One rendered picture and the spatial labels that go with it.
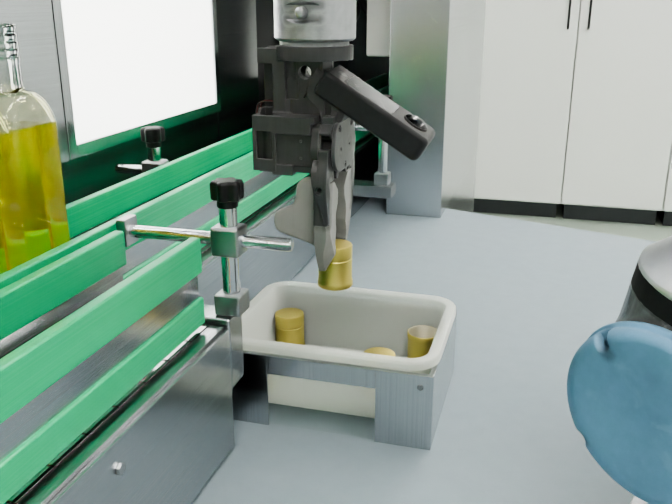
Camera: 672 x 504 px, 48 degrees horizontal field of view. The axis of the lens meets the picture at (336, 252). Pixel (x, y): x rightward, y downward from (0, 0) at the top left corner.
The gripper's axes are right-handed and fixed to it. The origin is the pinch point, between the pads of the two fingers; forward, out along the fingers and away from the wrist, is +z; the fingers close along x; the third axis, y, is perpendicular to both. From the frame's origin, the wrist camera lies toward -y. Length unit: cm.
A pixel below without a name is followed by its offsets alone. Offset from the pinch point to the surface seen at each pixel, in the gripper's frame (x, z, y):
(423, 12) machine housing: -75, -21, 6
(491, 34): -350, -4, 18
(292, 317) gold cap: -6.2, 10.7, 7.0
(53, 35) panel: -6.0, -19.9, 34.5
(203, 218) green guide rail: -8.2, 0.5, 18.6
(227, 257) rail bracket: 10.1, -2.1, 7.1
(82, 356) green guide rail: 30.4, -1.9, 8.3
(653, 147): -350, 51, -69
